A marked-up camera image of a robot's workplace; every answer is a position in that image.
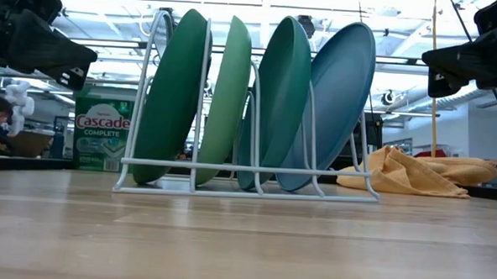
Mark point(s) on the black monitor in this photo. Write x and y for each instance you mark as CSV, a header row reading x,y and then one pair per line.
x,y
377,132

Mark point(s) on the dark green plate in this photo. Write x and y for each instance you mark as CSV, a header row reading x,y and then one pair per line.
x,y
172,102

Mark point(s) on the brown laptop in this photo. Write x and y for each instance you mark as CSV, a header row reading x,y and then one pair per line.
x,y
32,143

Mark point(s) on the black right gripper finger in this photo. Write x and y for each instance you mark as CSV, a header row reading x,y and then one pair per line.
x,y
445,57

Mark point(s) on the light green plate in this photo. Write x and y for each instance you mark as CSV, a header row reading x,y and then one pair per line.
x,y
227,105

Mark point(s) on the teal plate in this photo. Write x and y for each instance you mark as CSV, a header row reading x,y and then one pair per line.
x,y
279,107

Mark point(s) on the blue plate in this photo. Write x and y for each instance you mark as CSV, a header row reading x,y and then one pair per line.
x,y
338,101

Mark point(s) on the orange cloth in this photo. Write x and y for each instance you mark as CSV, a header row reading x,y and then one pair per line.
x,y
398,173

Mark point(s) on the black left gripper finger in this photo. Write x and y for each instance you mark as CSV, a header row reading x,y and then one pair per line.
x,y
75,54

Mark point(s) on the red object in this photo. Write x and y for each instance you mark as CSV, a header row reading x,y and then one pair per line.
x,y
435,153

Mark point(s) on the white robot figure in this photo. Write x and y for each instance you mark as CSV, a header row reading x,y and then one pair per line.
x,y
19,100

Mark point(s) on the black aluminium table frame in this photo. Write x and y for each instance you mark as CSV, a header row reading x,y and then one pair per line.
x,y
20,164

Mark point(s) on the round black ceiling device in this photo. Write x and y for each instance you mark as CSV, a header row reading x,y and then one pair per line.
x,y
388,97

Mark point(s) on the green Cascade detergent box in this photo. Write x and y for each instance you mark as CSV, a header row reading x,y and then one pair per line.
x,y
102,124

